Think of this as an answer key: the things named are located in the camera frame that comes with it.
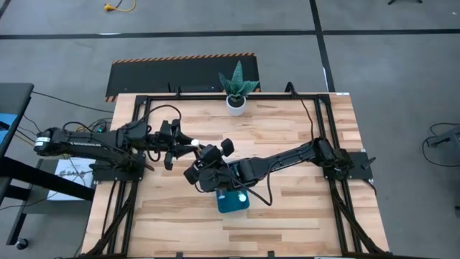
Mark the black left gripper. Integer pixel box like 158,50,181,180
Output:
157,119,207,171

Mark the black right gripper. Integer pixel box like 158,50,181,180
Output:
183,137,236,186

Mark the blue plastic basket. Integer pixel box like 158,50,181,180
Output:
215,188,251,214

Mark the white plant pot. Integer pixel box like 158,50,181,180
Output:
225,94,248,117

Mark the black hazard-striped floor mat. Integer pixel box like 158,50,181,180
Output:
104,53,261,104

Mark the green snake plant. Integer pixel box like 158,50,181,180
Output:
218,60,260,100

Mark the white paper sheet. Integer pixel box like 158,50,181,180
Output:
46,157,97,201

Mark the black desk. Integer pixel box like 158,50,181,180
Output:
0,82,96,251

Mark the blue panel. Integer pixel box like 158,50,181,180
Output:
0,112,18,145

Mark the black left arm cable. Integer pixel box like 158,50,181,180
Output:
142,104,183,125

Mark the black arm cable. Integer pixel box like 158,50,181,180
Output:
142,104,183,125
229,158,274,207

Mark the black aluminium table frame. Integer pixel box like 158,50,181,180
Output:
84,92,392,259

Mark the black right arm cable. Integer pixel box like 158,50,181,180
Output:
229,158,274,207

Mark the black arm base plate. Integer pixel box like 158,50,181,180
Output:
92,158,147,183
323,150,377,181

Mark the black floor cable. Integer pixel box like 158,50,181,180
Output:
31,90,115,114

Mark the yellow extension cable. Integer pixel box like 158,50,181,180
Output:
103,0,137,13

